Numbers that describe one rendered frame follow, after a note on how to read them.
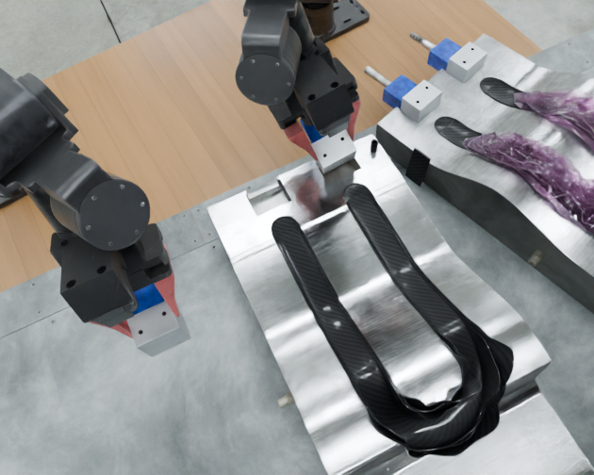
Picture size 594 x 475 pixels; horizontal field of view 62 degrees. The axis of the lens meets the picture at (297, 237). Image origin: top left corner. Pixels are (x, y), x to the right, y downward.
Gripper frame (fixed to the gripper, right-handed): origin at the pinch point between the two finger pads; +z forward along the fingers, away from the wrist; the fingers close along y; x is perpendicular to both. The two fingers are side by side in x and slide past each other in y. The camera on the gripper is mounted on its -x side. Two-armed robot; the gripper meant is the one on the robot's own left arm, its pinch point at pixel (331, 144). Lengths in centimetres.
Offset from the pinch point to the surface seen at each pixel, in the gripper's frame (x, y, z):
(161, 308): -14.3, -26.1, -2.8
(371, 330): -21.7, -7.0, 9.5
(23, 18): 204, -78, 16
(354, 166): 2.0, 2.0, 7.2
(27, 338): 0, -51, 5
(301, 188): -0.5, -6.3, 3.9
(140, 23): 178, -32, 34
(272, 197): 2.3, -10.5, 5.1
